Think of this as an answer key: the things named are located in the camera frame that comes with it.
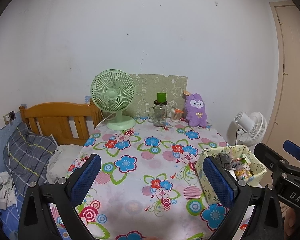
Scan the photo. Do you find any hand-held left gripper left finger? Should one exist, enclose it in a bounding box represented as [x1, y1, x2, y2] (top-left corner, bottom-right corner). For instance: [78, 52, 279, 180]
[18, 153, 102, 240]

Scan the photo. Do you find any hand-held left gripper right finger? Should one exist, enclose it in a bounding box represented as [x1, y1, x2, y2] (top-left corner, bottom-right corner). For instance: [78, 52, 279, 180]
[202, 156, 283, 240]

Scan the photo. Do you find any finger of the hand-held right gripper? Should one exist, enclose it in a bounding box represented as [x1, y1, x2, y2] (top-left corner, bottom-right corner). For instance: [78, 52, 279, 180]
[283, 140, 300, 163]
[254, 142, 300, 188]

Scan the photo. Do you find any yellow printed storage box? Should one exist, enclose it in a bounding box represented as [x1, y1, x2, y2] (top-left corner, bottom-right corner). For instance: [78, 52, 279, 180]
[195, 144, 267, 203]

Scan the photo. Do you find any black plastic bag roll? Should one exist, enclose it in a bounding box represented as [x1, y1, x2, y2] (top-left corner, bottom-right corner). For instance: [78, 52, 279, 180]
[216, 153, 233, 171]

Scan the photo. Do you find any cartoon print tissue pack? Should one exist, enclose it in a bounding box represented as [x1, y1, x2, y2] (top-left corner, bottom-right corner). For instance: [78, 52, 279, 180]
[234, 164, 253, 180]

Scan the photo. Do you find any person's right hand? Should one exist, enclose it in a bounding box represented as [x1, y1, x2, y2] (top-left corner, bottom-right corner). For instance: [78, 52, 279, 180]
[281, 204, 300, 239]

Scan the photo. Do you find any cream quilt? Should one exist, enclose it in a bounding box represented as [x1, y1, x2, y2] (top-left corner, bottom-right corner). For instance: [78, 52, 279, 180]
[46, 144, 83, 183]

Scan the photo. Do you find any white standing fan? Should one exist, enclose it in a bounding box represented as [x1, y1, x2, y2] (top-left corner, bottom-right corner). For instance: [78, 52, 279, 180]
[227, 111, 267, 147]

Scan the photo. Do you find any grey plaid pillow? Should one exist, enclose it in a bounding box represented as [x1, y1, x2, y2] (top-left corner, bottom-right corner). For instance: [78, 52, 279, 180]
[3, 122, 58, 198]

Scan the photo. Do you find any beige door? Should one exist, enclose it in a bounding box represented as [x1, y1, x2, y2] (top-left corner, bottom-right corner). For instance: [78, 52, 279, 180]
[269, 1, 300, 155]

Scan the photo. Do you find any purple plush rabbit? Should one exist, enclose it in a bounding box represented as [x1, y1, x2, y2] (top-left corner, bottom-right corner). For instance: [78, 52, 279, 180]
[183, 91, 207, 127]

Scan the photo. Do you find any wooden chair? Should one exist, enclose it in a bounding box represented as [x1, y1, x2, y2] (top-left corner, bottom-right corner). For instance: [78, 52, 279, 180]
[19, 99, 103, 147]

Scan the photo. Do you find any small bottle orange cap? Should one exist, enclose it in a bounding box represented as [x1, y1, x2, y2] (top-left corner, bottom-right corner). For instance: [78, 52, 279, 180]
[171, 106, 184, 123]

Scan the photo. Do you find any white crumpled cloth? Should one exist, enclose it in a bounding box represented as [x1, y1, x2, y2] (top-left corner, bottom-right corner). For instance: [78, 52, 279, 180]
[0, 171, 17, 208]

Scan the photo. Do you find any green desk fan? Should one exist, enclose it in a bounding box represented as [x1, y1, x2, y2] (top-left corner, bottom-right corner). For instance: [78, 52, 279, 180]
[91, 70, 136, 131]

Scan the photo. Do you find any glass jar green lid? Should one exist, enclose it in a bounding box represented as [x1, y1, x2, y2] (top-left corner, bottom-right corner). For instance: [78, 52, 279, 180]
[149, 92, 171, 127]

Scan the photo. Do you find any blue bed sheet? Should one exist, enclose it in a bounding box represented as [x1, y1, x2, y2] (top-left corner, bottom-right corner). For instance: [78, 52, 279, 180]
[0, 192, 65, 240]

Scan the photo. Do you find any green patterned board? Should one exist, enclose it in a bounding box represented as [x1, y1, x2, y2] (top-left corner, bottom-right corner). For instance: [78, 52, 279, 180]
[128, 74, 188, 118]

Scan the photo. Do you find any pale desk fan cable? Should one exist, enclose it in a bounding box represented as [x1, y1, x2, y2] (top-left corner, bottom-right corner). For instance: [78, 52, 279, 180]
[95, 112, 114, 128]

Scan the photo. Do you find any white charging cable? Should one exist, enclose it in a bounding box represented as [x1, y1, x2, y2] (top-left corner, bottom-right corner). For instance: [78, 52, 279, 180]
[6, 122, 18, 198]

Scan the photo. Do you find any wall socket panel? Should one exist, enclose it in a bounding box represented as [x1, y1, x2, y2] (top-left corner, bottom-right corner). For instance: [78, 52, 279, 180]
[3, 110, 15, 125]

